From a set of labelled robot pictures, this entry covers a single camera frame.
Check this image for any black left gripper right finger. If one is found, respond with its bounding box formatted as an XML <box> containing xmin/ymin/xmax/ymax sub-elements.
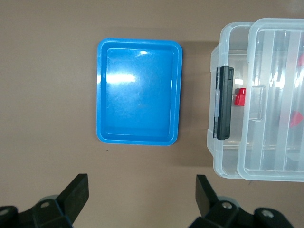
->
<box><xmin>190</xmin><ymin>175</ymin><xmax>292</xmax><ymax>228</ymax></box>

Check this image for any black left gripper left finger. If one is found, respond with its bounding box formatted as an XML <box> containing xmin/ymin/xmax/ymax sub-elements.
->
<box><xmin>0</xmin><ymin>174</ymin><xmax>90</xmax><ymax>228</ymax></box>

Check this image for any clear plastic box lid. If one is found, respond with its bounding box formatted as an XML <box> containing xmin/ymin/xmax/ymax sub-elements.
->
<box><xmin>237</xmin><ymin>18</ymin><xmax>304</xmax><ymax>182</ymax></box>

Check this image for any clear plastic storage box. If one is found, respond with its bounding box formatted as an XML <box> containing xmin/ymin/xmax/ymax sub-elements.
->
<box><xmin>206</xmin><ymin>22</ymin><xmax>304</xmax><ymax>179</ymax></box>

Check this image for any blue plastic tray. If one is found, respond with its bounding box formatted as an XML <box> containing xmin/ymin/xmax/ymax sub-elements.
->
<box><xmin>95</xmin><ymin>37</ymin><xmax>184</xmax><ymax>146</ymax></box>

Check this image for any black box latch handle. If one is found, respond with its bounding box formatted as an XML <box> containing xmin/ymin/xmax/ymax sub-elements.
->
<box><xmin>213</xmin><ymin>66</ymin><xmax>235</xmax><ymax>141</ymax></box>

